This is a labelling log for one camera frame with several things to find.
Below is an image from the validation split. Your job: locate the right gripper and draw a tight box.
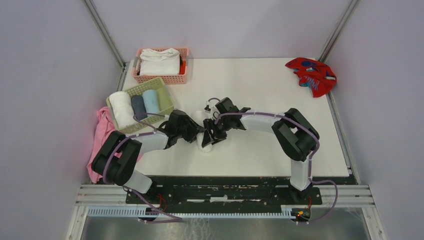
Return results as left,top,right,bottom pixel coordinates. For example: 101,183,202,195
201,116,232,147

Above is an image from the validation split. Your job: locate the white towel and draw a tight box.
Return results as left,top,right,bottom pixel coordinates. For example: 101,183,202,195
193,111,213,153
139,48,180,76
108,91,137,129

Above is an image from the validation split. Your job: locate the light blue towel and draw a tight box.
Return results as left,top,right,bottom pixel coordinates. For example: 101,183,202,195
142,89,161,114

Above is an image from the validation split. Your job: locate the red and teal patterned towel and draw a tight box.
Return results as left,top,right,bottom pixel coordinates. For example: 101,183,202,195
285,57,337,98

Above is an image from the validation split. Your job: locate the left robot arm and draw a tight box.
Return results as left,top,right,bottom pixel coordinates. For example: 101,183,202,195
91,110,205,204

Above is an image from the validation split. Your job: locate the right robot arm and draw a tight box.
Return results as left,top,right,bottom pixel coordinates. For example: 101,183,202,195
197,97,320,204

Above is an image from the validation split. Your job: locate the rolled dark blue towel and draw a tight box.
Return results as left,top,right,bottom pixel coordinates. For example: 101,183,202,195
131,95,147,121

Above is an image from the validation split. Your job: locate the pink plastic basket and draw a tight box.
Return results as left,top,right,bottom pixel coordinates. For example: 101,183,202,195
131,47,190,85

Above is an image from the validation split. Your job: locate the folded white towel in basket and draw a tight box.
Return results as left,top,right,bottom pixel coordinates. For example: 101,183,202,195
139,48,180,76

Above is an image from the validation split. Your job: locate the rolled white towel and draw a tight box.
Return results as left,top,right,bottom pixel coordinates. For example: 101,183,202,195
108,91,137,129

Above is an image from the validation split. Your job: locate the pink towel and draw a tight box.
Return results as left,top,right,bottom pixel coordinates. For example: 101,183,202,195
86,106,116,184

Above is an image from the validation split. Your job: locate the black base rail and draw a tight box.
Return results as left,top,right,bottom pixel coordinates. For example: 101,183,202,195
126,176,323,214

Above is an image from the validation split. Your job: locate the white cable duct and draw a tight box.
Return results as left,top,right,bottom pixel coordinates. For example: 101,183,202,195
86,205,295,220

